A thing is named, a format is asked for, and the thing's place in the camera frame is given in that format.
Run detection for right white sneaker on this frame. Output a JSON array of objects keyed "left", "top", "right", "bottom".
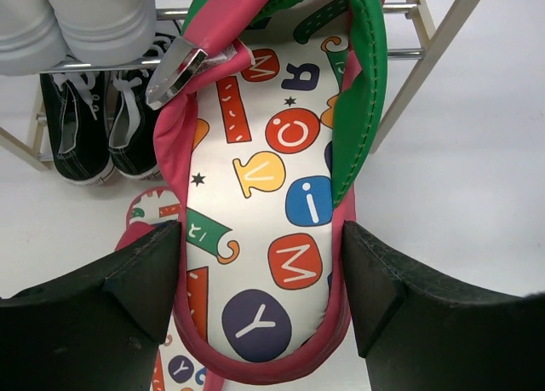
[{"left": 49, "top": 0, "right": 157, "bottom": 66}]

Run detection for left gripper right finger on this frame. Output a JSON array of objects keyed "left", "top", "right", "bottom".
[{"left": 341, "top": 221, "right": 544, "bottom": 390}]

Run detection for black canvas sneaker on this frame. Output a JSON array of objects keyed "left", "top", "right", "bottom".
[
  {"left": 108, "top": 32, "right": 184, "bottom": 182},
  {"left": 39, "top": 72, "right": 114, "bottom": 187}
]

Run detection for pink patterned sandal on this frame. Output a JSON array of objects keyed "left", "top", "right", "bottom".
[
  {"left": 116, "top": 186, "right": 226, "bottom": 391},
  {"left": 154, "top": 0, "right": 387, "bottom": 385}
]

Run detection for right black canvas sneaker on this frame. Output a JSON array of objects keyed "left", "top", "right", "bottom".
[{"left": 108, "top": 32, "right": 184, "bottom": 182}]

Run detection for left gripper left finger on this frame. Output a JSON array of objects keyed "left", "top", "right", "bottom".
[{"left": 1, "top": 221, "right": 181, "bottom": 390}]

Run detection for cream metal shoe rack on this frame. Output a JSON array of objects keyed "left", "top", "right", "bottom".
[{"left": 1, "top": 0, "right": 481, "bottom": 171}]

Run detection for left white sneaker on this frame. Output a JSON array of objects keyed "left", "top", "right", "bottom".
[{"left": 1, "top": 0, "right": 69, "bottom": 76}]

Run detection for white sneaker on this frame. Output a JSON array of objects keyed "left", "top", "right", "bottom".
[
  {"left": 1, "top": 0, "right": 69, "bottom": 76},
  {"left": 49, "top": 0, "right": 157, "bottom": 66}
]

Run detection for left black canvas sneaker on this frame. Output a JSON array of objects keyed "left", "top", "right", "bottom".
[{"left": 39, "top": 72, "right": 114, "bottom": 187}]

